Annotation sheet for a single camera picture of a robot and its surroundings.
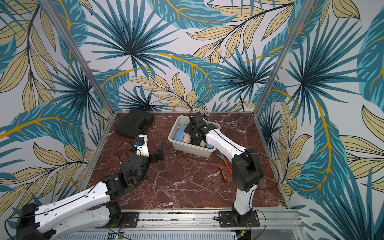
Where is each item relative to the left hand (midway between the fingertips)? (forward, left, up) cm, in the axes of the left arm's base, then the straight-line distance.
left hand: (153, 143), depth 71 cm
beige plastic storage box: (+6, -15, -14) cm, 21 cm away
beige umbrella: (+11, -15, -10) cm, 21 cm away
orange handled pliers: (+6, -37, -25) cm, 45 cm away
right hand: (+17, -16, -11) cm, 26 cm away
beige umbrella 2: (+12, -25, -18) cm, 33 cm away
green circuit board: (-35, +16, -29) cm, 48 cm away
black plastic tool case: (+28, +22, -19) cm, 40 cm away
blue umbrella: (+9, -28, -15) cm, 33 cm away
